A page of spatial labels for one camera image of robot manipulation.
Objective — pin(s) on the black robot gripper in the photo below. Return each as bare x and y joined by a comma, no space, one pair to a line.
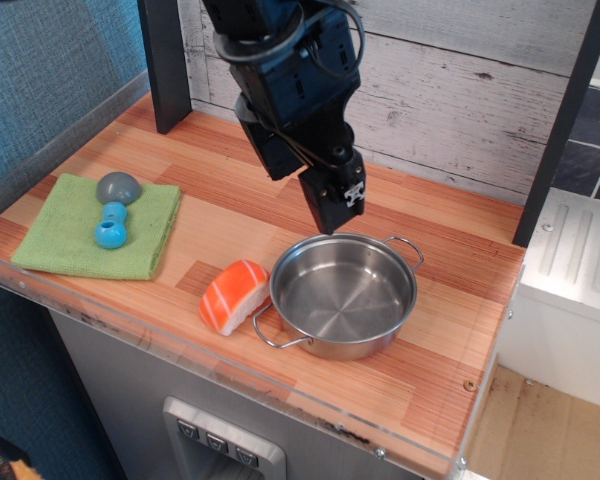
297,67

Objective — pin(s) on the stainless steel pot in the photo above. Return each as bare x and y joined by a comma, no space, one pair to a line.
342,296

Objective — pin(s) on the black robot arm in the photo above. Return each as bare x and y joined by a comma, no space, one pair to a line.
297,66

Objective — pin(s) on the salmon nigiri sushi toy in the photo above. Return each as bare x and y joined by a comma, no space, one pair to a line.
233,295

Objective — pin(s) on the blue grey toy mushroom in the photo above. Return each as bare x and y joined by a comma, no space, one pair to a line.
115,191

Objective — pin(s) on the green cloth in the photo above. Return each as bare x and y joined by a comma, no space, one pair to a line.
62,239

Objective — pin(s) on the grey cabinet front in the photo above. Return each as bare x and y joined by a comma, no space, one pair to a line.
127,385

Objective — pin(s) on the clear acrylic table edge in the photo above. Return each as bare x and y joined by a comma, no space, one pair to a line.
383,442

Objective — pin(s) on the silver button panel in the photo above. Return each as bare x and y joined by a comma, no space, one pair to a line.
208,447

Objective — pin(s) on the white appliance with ridges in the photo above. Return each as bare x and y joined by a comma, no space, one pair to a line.
552,332

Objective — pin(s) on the orange object at corner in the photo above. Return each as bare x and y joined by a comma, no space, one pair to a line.
16,469

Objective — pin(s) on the left dark grey post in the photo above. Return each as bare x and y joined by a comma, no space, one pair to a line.
165,59

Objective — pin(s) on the dark grey post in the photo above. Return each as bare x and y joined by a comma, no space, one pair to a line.
577,87
165,59

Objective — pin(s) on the right dark grey post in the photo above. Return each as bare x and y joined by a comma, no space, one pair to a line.
577,87

